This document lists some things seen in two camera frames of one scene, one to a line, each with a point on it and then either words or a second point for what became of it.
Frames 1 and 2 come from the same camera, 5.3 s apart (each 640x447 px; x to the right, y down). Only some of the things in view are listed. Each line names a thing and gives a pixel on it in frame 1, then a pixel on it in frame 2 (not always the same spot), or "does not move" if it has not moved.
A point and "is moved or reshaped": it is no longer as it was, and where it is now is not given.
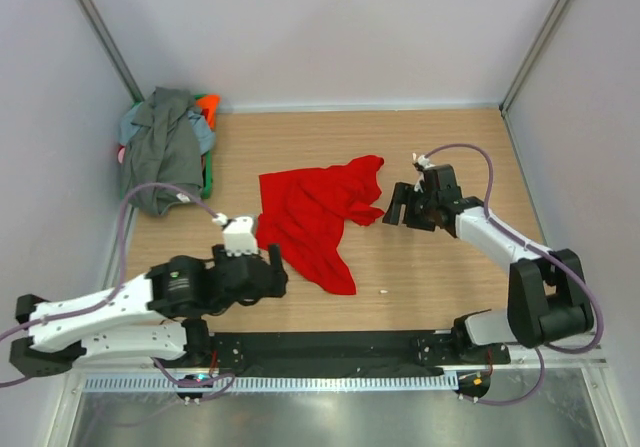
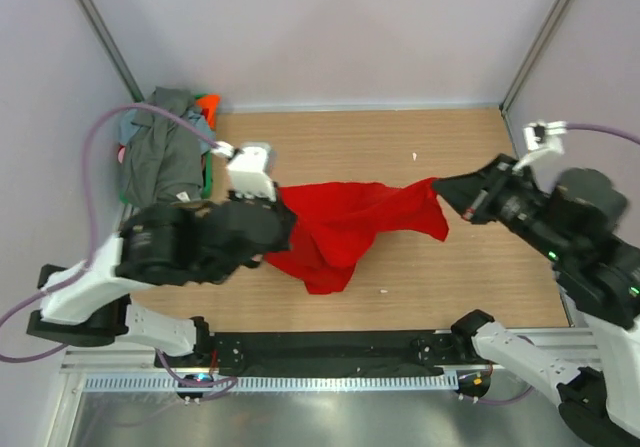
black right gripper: x=405 y=193 → x=473 y=194
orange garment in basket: x=208 y=107 does not move
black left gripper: x=279 y=289 → x=288 y=223
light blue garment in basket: x=202 y=131 does not move
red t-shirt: x=304 y=212 is moved or reshaped
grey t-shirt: x=164 y=148 does not move
